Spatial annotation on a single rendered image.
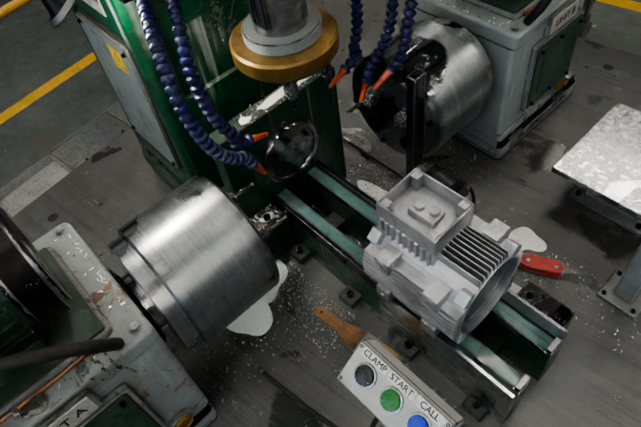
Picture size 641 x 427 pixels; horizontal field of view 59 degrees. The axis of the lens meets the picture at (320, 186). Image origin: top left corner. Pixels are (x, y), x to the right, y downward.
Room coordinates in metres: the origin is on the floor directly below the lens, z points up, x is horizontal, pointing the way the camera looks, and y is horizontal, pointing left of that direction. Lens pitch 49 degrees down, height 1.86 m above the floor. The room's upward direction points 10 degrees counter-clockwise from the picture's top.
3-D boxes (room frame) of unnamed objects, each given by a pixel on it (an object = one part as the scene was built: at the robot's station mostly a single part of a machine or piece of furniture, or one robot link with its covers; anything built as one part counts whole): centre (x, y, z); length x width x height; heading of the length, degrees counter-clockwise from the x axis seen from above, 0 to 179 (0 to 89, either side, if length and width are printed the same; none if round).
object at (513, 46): (1.10, -0.49, 0.99); 0.35 x 0.31 x 0.37; 125
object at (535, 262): (0.58, -0.43, 0.81); 0.09 x 0.03 x 0.02; 61
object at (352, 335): (0.50, -0.02, 0.80); 0.21 x 0.05 x 0.01; 42
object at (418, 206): (0.54, -0.16, 1.11); 0.12 x 0.11 x 0.07; 37
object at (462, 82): (0.95, -0.28, 1.04); 0.41 x 0.25 x 0.25; 125
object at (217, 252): (0.55, 0.28, 1.04); 0.37 x 0.25 x 0.25; 125
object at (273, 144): (0.83, 0.05, 1.02); 0.15 x 0.02 x 0.15; 125
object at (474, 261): (0.51, -0.18, 1.02); 0.20 x 0.19 x 0.19; 37
